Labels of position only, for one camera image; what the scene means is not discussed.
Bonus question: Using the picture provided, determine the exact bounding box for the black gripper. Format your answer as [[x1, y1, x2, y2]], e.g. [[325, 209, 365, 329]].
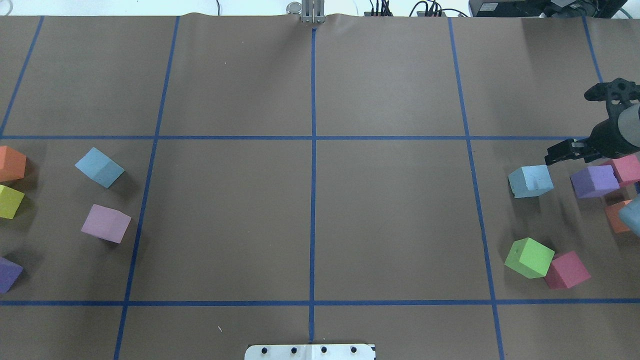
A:
[[544, 118, 633, 166]]

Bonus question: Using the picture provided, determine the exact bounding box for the white camera mast base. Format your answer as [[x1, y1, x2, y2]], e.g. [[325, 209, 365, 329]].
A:
[[244, 343, 377, 360]]

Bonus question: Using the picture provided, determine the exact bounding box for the purple foam block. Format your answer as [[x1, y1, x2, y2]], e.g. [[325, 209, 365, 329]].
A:
[[570, 165, 620, 199], [0, 257, 24, 294]]

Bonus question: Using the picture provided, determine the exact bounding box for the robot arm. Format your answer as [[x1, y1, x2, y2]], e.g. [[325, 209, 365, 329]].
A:
[[544, 104, 640, 187]]

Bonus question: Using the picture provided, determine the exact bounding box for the aluminium frame post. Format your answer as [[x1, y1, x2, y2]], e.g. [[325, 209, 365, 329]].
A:
[[285, 0, 326, 24]]

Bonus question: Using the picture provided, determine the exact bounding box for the yellow foam block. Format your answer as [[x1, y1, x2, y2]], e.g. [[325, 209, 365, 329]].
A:
[[0, 185, 25, 219]]

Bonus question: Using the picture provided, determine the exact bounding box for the light blue foam block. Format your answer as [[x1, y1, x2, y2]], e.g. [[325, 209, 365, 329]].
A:
[[507, 165, 554, 199], [74, 147, 125, 189]]

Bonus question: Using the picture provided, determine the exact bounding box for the red pink foam block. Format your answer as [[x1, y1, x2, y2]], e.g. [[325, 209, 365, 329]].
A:
[[601, 154, 640, 188], [544, 251, 592, 290]]

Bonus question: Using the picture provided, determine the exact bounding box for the pink lilac foam block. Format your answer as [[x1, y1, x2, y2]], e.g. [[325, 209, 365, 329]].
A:
[[81, 203, 131, 244]]

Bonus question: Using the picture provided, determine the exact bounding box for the orange foam block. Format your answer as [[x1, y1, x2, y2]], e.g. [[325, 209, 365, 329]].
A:
[[0, 145, 28, 182], [605, 200, 632, 235]]

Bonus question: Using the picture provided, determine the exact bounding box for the black usb hub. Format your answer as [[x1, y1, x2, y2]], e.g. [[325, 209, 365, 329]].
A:
[[363, 0, 394, 18]]

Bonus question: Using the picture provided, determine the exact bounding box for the green foam block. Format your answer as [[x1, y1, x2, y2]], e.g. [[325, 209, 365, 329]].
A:
[[504, 237, 555, 280]]

